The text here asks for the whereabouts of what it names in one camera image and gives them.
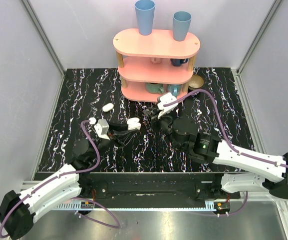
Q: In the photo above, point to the dark blue mug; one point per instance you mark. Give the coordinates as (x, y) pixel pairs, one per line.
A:
(178, 62)

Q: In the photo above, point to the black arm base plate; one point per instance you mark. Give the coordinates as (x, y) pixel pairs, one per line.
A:
(195, 185)

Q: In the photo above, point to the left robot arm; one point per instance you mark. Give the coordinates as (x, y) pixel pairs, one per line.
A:
(19, 211)

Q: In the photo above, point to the brown ceramic bowl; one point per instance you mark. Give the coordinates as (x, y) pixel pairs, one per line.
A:
(196, 82)

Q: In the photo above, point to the right orange connector board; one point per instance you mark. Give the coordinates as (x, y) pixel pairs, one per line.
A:
(222, 206)

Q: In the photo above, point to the left light blue cup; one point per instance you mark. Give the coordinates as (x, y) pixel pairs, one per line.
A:
(145, 15)

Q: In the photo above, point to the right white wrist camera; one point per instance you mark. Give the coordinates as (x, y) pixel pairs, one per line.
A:
(165, 104)

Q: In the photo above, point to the orange connector board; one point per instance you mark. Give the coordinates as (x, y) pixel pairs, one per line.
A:
(222, 206)
(86, 205)

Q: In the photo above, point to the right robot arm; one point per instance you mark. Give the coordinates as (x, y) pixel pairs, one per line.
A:
(262, 172)

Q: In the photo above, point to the white earbuds charging case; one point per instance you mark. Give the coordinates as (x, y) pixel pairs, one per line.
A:
(133, 123)

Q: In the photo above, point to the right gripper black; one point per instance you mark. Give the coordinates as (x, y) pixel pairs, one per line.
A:
(149, 116)

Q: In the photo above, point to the white oval pebble case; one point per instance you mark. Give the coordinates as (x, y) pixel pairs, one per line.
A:
(108, 107)

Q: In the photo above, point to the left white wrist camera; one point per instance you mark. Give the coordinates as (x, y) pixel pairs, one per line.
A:
(102, 128)

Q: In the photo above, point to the left orange connector board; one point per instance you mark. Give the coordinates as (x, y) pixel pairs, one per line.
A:
(86, 205)

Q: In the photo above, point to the right light blue cup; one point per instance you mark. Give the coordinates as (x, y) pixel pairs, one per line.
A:
(181, 24)

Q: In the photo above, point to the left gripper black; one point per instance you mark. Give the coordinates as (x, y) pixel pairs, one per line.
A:
(114, 136)

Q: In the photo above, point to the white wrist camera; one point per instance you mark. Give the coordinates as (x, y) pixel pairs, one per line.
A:
(165, 104)
(102, 128)

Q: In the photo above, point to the blue butterfly mug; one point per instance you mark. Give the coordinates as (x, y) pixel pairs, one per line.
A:
(174, 89)

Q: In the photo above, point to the pink three-tier wooden shelf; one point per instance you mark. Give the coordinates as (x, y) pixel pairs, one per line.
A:
(134, 52)

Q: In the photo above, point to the light blue cup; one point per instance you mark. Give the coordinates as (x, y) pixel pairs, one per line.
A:
(145, 15)
(181, 24)

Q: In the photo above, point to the teal glazed ceramic mug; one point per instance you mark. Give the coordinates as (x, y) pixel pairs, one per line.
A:
(154, 88)

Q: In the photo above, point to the pink mug on shelf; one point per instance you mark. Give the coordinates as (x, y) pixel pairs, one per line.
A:
(155, 60)

